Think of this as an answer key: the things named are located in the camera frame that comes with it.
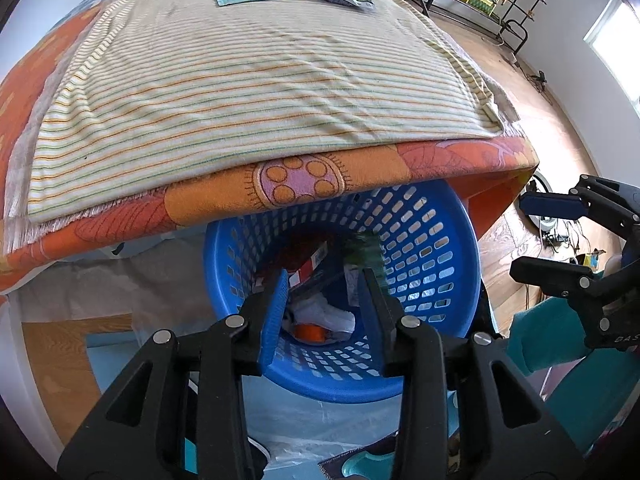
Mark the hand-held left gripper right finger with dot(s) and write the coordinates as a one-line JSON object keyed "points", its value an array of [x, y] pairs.
{"points": [[372, 310]]}

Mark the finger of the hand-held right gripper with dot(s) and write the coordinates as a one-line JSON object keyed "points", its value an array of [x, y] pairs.
{"points": [[550, 206], [545, 270]]}

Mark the light blue floor mat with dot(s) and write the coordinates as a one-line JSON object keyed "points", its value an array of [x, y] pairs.
{"points": [[120, 385]]}

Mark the white table frame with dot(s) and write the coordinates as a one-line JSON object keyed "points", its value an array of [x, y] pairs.
{"points": [[20, 360]]}

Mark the yellow striped towel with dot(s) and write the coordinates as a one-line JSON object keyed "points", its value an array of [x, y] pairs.
{"points": [[250, 85]]}

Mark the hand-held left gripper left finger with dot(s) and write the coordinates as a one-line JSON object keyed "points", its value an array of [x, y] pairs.
{"points": [[274, 320]]}

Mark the blue plastic basket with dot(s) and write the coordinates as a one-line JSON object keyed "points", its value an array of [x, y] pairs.
{"points": [[440, 260]]}

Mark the window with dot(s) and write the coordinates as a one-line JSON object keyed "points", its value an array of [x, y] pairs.
{"points": [[620, 45]]}

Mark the clear plastic sheet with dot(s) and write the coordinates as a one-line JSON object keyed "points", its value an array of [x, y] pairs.
{"points": [[165, 285]]}

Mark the teal garment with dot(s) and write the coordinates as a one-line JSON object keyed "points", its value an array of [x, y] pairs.
{"points": [[550, 335]]}

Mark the white tissue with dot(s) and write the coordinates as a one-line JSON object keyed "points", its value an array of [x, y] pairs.
{"points": [[325, 312]]}

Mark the green carton box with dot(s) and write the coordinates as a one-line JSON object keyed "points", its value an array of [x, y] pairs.
{"points": [[365, 250]]}

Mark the black clothes rack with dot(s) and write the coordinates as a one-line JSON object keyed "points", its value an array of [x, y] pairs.
{"points": [[520, 35]]}

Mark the orange patterned blanket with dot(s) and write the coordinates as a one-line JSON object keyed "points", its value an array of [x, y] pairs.
{"points": [[350, 170]]}

